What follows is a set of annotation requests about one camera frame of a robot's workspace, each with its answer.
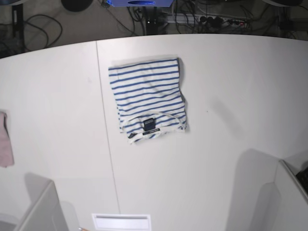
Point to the blue white striped T-shirt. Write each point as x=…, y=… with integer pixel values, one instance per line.
x=148, y=98

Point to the white power strip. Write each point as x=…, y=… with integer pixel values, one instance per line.
x=187, y=18

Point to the white label plate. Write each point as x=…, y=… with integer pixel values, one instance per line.
x=112, y=222

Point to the blue box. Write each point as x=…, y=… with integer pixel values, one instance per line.
x=146, y=3

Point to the grey bin left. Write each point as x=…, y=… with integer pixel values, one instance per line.
x=44, y=213

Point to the grey bin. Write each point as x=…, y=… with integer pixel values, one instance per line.
x=44, y=213
x=282, y=205

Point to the grey bin right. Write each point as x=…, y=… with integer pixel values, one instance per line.
x=282, y=205

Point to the pink folded cloth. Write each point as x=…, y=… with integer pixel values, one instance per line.
x=6, y=152

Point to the black keyboard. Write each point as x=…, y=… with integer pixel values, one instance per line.
x=302, y=177

